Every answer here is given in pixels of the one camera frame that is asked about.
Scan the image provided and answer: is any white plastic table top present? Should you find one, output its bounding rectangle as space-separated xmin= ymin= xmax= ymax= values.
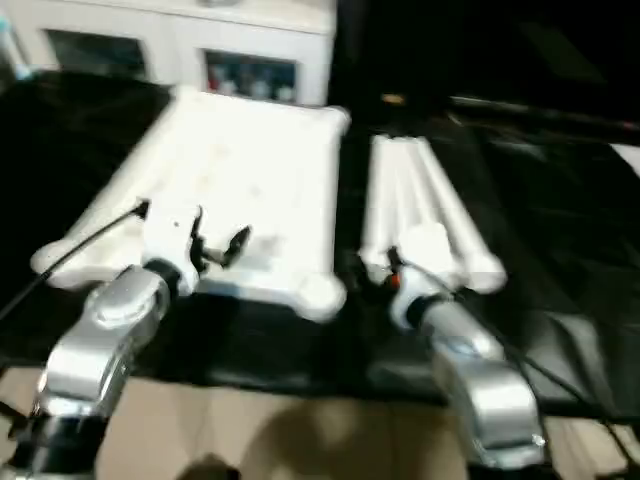
xmin=29 ymin=87 xmax=354 ymax=324

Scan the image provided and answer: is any white plastic table leg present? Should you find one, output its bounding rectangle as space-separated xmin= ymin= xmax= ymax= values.
xmin=389 ymin=137 xmax=426 ymax=236
xmin=417 ymin=135 xmax=507 ymax=296
xmin=358 ymin=133 xmax=401 ymax=269
xmin=402 ymin=137 xmax=469 ymax=289

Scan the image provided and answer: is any black plastic mat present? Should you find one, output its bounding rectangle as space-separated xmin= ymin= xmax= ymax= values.
xmin=0 ymin=69 xmax=640 ymax=416

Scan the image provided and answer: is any white glass-door cabinet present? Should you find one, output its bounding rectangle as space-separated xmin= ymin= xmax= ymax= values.
xmin=9 ymin=0 xmax=336 ymax=109

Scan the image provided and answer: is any black horizontal bar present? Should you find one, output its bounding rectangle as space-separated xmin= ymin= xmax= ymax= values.
xmin=449 ymin=94 xmax=640 ymax=134

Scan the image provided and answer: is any blue white plastic pack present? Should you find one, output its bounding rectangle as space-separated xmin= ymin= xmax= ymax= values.
xmin=0 ymin=9 xmax=34 ymax=81

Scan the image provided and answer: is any dark furniture with brass label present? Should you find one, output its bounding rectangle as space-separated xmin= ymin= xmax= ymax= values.
xmin=329 ymin=0 xmax=640 ymax=131

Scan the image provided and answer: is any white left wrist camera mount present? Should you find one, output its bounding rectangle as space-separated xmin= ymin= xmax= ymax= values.
xmin=139 ymin=199 xmax=204 ymax=296

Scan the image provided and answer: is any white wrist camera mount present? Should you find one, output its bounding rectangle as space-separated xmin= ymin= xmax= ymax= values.
xmin=139 ymin=199 xmax=204 ymax=296
xmin=387 ymin=219 xmax=451 ymax=331

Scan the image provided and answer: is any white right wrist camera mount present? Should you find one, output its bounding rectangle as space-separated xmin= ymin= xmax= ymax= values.
xmin=387 ymin=219 xmax=451 ymax=331

